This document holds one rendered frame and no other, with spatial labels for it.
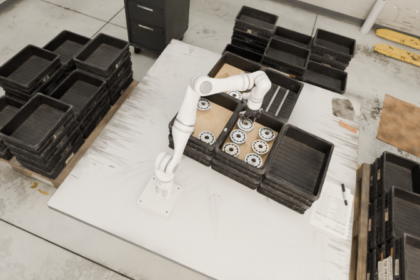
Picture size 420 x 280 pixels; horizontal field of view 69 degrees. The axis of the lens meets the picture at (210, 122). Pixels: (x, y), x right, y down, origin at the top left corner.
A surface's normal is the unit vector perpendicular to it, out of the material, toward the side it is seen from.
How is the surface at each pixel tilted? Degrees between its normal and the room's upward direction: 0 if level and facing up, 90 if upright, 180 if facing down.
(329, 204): 0
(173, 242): 0
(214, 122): 0
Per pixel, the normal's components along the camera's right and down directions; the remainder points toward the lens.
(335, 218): 0.11, -0.61
